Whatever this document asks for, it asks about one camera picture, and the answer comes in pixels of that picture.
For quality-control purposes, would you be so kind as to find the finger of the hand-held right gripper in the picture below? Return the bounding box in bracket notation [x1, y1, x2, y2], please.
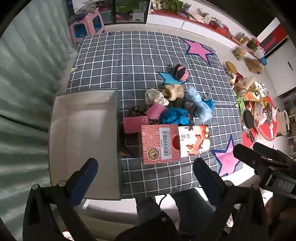
[232, 144, 275, 173]
[253, 142, 293, 163]

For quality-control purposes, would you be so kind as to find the light blue fuzzy cloth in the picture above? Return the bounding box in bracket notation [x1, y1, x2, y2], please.
[186, 86, 212, 121]

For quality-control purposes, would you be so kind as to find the white wardrobe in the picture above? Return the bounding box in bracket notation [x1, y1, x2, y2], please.
[257, 17, 296, 99]

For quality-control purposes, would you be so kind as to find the white step stool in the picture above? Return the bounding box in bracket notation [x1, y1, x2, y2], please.
[131, 10, 142, 23]

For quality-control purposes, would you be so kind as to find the pink black sock roll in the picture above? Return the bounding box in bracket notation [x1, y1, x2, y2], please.
[172, 64, 189, 82]

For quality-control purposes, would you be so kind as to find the person's leg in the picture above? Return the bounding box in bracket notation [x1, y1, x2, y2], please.
[135, 197, 163, 224]
[172, 189, 223, 232]

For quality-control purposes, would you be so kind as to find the glass door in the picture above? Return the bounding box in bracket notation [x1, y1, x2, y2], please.
[102, 0, 149, 25]

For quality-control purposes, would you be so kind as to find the person's right leg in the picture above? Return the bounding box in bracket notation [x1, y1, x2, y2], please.
[172, 189, 223, 232]

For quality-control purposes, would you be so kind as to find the grey clothes pile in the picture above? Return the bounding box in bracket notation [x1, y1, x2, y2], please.
[74, 2, 100, 15]

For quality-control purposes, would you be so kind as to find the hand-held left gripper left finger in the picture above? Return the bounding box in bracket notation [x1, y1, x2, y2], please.
[23, 158, 99, 241]

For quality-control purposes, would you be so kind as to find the person's left leg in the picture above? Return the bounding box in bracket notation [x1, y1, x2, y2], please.
[135, 197, 163, 224]

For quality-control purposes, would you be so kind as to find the pink sponge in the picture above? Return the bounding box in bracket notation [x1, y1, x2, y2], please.
[145, 102, 164, 119]
[123, 115, 149, 134]

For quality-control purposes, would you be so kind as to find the white plastic chair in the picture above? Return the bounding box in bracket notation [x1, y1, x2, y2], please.
[276, 111, 292, 138]

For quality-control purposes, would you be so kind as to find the pink plastic stool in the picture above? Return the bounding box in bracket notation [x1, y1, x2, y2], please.
[69, 9, 106, 46]

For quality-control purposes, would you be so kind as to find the white dotted scrunchie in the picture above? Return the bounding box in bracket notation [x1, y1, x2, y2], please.
[145, 88, 170, 107]

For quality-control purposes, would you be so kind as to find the black round stool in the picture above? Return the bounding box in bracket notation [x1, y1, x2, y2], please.
[243, 110, 255, 130]

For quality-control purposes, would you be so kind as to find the green potted plant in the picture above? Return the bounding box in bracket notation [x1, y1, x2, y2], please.
[159, 0, 185, 12]

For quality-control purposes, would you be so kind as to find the red round mat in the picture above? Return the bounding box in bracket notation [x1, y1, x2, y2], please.
[242, 95, 286, 143]

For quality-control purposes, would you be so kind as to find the pile of toys and packets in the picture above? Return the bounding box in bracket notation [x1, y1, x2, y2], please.
[229, 73, 279, 122]

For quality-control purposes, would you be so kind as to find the cardboard box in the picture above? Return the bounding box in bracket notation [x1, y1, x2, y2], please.
[245, 58, 264, 74]

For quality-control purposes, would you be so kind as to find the wooden round lid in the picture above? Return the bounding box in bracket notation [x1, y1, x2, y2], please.
[225, 61, 239, 75]

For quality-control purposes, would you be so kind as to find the grey checked star bedsheet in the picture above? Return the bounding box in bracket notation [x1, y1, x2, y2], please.
[67, 31, 244, 199]

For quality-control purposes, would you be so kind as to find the leopard print scrunchie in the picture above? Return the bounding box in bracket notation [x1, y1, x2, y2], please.
[128, 106, 160, 126]

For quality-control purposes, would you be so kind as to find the storage box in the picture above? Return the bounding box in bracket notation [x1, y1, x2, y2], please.
[47, 89, 122, 201]

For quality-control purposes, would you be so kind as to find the black bag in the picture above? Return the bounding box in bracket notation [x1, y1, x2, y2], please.
[114, 210, 181, 241]

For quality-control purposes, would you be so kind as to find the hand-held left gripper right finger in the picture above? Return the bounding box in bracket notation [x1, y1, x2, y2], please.
[193, 158, 271, 241]

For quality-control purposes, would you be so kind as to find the red flower plant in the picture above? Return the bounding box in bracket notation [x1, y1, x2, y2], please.
[247, 38, 261, 52]

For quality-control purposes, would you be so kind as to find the white red cabinet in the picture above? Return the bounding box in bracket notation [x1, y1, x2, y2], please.
[146, 0, 265, 61]

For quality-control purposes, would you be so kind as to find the red patterned box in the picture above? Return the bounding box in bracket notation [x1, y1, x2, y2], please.
[141, 124, 181, 165]

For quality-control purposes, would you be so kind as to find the brown sock roll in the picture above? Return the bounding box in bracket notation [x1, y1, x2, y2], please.
[174, 98, 197, 116]

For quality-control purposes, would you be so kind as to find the grey green curtain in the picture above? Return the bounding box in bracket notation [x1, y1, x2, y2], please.
[0, 14, 78, 209]

